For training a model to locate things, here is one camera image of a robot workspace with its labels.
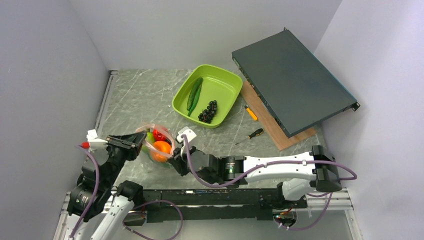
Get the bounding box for clear zip top bag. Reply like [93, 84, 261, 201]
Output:
[135, 123, 176, 168]

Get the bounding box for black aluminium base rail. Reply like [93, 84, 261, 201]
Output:
[52, 188, 354, 229]

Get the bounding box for green toy apple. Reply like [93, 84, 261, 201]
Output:
[141, 132, 156, 153]

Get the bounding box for red toy pepper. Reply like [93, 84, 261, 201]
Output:
[152, 128, 168, 142]

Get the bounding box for black handled screwdriver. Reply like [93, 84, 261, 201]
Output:
[235, 128, 264, 145]

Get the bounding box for orange toy fruit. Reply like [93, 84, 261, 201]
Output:
[151, 141, 171, 163]

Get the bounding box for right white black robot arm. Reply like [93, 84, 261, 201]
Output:
[168, 145, 342, 208]

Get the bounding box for brown wooden board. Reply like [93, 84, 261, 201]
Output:
[240, 81, 317, 151]

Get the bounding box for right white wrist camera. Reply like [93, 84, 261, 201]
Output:
[175, 126, 197, 144]

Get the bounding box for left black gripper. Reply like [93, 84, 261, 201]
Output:
[103, 129, 147, 187]

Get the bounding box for dark rack server chassis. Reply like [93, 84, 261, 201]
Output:
[231, 28, 360, 138]

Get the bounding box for black toy grapes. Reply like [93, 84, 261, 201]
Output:
[198, 100, 218, 124]

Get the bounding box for green plastic tray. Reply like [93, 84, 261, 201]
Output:
[171, 64, 243, 129]

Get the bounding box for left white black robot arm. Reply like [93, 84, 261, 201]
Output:
[65, 129, 147, 240]

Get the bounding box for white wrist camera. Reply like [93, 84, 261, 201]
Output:
[81, 129, 108, 151]
[175, 126, 197, 144]

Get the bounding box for green toy cucumber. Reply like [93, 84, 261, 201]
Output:
[186, 77, 203, 111]

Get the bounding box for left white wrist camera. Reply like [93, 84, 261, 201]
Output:
[81, 129, 108, 151]

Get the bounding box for yellow handled screwdriver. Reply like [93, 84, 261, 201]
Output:
[244, 105, 258, 121]

